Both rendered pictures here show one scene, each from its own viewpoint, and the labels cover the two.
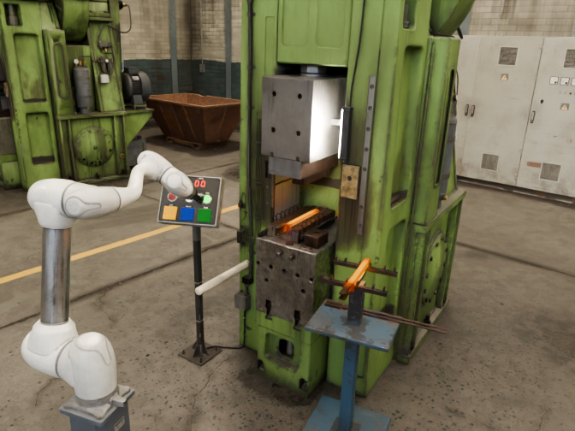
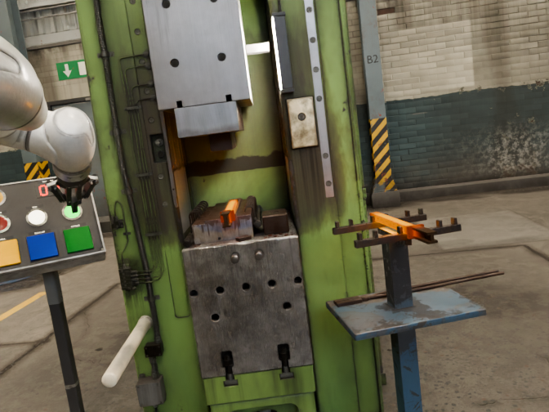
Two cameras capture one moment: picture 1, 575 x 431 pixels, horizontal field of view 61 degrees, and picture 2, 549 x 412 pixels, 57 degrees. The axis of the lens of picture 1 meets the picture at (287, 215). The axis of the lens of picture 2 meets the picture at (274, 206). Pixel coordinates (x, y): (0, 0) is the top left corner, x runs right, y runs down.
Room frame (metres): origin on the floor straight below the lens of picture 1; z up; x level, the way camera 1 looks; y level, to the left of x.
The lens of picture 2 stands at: (0.95, 0.76, 1.25)
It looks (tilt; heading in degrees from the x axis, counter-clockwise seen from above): 8 degrees down; 327
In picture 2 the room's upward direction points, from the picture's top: 7 degrees counter-clockwise
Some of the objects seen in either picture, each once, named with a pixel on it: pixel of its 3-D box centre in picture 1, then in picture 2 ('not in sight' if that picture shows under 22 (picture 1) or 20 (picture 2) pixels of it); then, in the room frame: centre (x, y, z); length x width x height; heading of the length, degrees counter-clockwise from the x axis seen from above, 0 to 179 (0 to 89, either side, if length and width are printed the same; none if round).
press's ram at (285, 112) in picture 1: (314, 115); (215, 49); (2.60, -0.12, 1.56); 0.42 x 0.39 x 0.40; 148
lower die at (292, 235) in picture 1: (302, 221); (226, 217); (2.62, -0.09, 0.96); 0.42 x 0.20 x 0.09; 148
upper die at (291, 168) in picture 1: (305, 160); (212, 121); (2.62, -0.09, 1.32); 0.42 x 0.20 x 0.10; 148
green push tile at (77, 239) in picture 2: (204, 215); (78, 239); (2.54, 0.46, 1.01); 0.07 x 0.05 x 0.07; 83
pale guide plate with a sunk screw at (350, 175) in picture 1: (349, 181); (301, 123); (2.39, -0.31, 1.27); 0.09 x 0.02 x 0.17; 58
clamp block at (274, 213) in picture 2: (316, 238); (275, 221); (2.40, -0.16, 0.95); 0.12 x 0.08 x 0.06; 148
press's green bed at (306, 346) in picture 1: (305, 332); (265, 394); (2.60, -0.14, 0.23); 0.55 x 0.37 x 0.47; 148
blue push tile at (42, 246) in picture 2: (187, 214); (42, 246); (2.55, 0.56, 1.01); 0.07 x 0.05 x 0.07; 83
